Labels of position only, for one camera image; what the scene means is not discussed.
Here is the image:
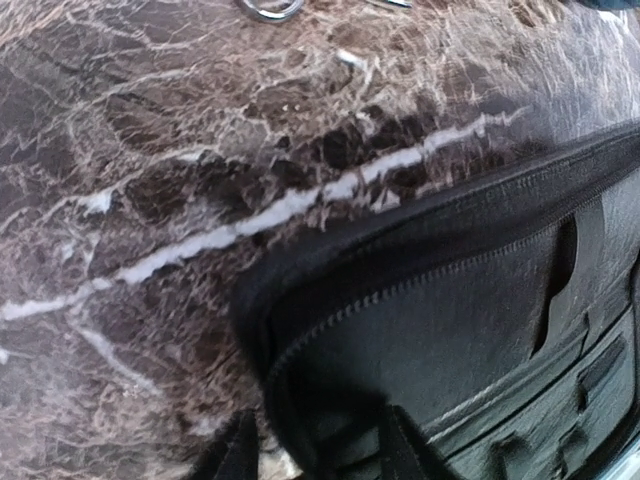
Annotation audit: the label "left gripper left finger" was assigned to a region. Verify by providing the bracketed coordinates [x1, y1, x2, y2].
[189, 410, 259, 480]

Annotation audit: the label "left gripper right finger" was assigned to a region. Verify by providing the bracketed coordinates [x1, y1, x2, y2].
[378, 405, 450, 480]

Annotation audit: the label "black zippered tool case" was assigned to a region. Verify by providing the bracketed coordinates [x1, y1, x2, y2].
[231, 123, 639, 479]

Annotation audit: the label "silver scissors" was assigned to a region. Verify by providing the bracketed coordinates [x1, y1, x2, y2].
[233, 0, 413, 24]

